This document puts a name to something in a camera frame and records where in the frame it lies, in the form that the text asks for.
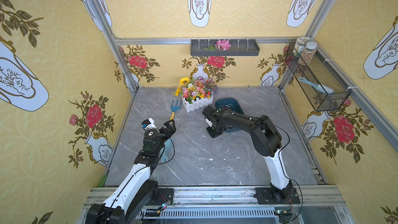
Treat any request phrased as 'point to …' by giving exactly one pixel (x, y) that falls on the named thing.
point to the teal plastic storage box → (233, 106)
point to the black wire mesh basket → (318, 72)
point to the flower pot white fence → (196, 94)
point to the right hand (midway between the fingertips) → (217, 131)
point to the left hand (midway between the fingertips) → (164, 123)
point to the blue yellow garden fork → (174, 108)
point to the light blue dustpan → (164, 153)
